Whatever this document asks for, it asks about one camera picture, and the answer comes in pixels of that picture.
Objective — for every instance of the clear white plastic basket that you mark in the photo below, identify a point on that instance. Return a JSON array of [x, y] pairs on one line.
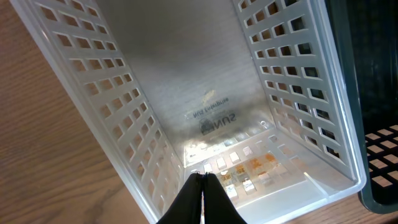
[[251, 91]]

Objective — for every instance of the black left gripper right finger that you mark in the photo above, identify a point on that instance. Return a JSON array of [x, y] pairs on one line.
[[218, 209]]

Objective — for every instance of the dark green plastic basket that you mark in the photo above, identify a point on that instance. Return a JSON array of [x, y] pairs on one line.
[[365, 33]]

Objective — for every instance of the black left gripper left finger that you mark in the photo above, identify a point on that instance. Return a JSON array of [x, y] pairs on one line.
[[186, 208]]

